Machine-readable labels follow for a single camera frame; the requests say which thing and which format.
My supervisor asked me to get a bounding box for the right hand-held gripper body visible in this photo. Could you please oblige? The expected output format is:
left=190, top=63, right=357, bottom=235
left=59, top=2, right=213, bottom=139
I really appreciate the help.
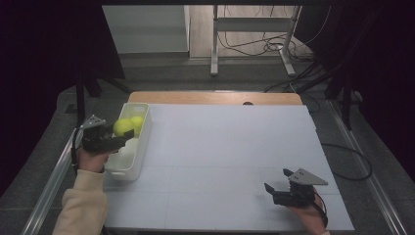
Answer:
left=273, top=167, right=329, bottom=208

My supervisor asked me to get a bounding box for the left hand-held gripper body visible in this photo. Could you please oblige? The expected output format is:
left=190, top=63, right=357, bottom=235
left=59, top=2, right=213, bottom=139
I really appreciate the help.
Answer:
left=79, top=115, right=127, bottom=154

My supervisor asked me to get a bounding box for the yellow tennis ball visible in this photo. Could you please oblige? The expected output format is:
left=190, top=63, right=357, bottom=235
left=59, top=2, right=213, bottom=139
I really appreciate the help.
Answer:
left=113, top=117, right=135, bottom=138
left=130, top=116, right=146, bottom=137

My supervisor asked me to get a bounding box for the white plastic bin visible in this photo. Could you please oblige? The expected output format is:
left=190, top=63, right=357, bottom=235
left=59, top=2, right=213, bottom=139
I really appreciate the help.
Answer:
left=103, top=102, right=153, bottom=182

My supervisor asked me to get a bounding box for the person's left hand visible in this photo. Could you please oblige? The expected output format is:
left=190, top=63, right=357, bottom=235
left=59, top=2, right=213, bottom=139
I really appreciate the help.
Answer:
left=76, top=146, right=112, bottom=174

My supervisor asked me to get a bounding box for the person's right hand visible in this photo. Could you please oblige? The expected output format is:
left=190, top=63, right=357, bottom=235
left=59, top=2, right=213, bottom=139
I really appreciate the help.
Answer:
left=288, top=195, right=329, bottom=235

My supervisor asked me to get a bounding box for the black tripod stand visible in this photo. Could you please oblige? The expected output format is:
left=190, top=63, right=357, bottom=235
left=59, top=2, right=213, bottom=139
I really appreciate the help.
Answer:
left=65, top=74, right=131, bottom=129
left=295, top=62, right=364, bottom=131

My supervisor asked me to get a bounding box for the white board sheet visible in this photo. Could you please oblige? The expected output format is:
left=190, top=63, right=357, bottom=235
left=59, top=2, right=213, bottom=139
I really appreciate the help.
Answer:
left=103, top=103, right=355, bottom=231

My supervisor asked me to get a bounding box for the wooden table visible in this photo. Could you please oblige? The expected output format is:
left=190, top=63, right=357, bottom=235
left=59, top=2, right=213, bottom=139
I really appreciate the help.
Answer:
left=127, top=91, right=303, bottom=106

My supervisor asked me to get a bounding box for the dark curtain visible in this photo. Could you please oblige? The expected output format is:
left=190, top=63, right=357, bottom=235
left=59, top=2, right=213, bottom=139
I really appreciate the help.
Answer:
left=302, top=0, right=415, bottom=184
left=0, top=0, right=125, bottom=197

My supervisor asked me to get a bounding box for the white panel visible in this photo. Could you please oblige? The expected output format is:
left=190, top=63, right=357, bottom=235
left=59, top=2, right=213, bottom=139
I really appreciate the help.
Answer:
left=102, top=4, right=191, bottom=55

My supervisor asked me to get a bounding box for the left hand-held gripper black cable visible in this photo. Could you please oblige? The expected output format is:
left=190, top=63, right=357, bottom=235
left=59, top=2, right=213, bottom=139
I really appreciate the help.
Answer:
left=70, top=127, right=84, bottom=171

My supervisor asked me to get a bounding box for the hand-held gripper black cable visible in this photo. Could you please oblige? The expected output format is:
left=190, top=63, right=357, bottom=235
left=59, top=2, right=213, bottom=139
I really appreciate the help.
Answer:
left=70, top=127, right=84, bottom=171
left=312, top=190, right=329, bottom=227

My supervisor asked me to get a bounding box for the right hand-held gripper black cable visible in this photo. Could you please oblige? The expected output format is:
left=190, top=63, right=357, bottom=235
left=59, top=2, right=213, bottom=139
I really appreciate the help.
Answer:
left=312, top=190, right=329, bottom=227

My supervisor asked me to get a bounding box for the aluminium floor rail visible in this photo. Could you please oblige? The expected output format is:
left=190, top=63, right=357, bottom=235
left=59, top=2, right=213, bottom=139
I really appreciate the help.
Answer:
left=21, top=117, right=92, bottom=235
left=327, top=99, right=409, bottom=235

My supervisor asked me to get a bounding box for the looped black floor cable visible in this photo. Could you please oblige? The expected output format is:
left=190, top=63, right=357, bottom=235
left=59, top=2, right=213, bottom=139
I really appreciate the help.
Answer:
left=321, top=142, right=373, bottom=181

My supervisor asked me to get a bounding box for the tangle of black floor cables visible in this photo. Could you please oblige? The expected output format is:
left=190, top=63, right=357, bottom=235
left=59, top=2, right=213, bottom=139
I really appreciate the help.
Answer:
left=217, top=32, right=316, bottom=63

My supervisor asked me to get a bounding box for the white metal desk frame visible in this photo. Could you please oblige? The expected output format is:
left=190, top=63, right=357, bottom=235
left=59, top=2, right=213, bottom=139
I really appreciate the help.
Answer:
left=209, top=4, right=302, bottom=77

